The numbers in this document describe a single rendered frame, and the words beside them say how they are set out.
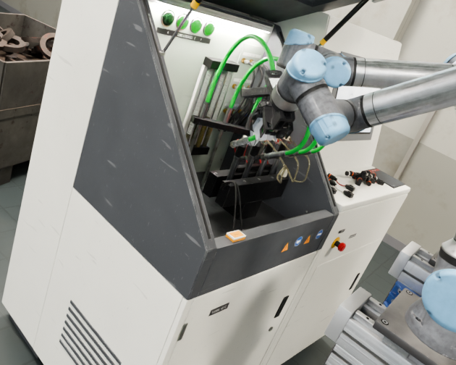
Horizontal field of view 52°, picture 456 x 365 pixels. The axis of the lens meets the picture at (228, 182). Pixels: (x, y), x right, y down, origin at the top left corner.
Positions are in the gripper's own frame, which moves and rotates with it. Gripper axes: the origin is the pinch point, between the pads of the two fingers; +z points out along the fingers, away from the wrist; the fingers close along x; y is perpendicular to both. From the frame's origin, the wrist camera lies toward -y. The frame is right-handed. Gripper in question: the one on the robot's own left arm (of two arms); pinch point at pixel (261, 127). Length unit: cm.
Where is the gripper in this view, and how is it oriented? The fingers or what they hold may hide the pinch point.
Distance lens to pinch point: 129.1
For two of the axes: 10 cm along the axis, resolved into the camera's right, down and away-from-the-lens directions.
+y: 0.5, 9.4, -3.3
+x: 9.8, 0.3, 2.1
